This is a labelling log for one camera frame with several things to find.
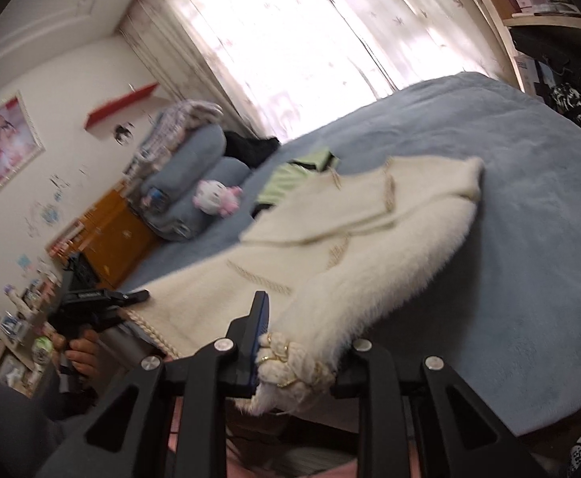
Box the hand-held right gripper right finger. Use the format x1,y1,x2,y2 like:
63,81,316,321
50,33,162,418
331,339,550,478

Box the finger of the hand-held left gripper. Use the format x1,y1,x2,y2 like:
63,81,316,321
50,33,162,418
112,288,151,308

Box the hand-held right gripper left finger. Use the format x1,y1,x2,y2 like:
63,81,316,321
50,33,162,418
36,290,271,478

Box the white fuzzy cardigan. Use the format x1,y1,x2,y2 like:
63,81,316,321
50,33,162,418
126,156,485,416

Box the person's left forearm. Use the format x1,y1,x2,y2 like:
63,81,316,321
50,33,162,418
0,358,97,478

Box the person's left hand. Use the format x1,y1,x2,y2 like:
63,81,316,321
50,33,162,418
53,330,102,390

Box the cluttered small shelf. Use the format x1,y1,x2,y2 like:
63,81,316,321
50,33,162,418
0,259,67,394

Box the orange wooden cabinet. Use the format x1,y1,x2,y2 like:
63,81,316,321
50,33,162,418
46,189,162,290

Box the pink cloth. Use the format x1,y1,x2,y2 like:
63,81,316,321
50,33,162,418
171,398,421,478

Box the grey-blue pillows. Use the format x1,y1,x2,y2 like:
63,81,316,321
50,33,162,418
143,157,251,242

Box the pink cat plush toy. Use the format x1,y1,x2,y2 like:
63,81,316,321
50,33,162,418
192,179,244,219

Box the green and black garment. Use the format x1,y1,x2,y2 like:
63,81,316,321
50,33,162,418
251,148,341,219

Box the rolled blue blanket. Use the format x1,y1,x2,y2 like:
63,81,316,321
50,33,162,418
141,124,227,195

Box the black fuzzy garment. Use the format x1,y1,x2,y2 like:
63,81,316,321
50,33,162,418
223,131,281,167

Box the floral white blanket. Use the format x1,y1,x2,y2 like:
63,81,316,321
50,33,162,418
136,100,224,160

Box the blue bed blanket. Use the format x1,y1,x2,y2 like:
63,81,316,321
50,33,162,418
116,72,581,436

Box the sheer leaf-print curtain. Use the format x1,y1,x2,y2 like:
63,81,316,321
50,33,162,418
118,0,395,145
297,0,525,95

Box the white box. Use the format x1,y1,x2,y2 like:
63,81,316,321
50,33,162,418
514,55,540,95

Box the wooden bookshelf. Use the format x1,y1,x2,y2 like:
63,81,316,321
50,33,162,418
464,0,581,95

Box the framed wall picture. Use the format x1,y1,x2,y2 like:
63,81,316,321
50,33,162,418
0,90,46,203

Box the red wall shelf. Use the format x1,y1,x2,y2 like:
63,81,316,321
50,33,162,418
84,82,160,130

